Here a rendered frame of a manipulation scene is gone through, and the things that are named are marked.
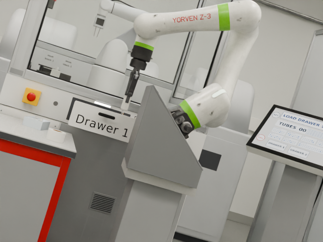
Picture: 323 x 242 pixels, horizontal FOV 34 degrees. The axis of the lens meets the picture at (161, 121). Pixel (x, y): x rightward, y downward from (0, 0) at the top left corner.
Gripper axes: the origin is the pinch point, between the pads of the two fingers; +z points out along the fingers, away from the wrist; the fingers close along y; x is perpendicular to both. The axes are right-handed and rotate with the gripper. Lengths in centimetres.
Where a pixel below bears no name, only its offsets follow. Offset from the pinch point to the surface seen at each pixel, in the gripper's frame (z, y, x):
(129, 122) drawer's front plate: 7.4, 10.8, 2.4
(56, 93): 6.2, -17.1, -30.7
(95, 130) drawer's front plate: 15.0, 11.0, -10.4
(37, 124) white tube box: 20.0, 9.2, -34.6
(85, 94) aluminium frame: 2.7, -16.9, -17.4
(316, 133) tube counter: -13, 10, 89
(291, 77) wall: -74, -327, 218
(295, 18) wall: -138, -329, 201
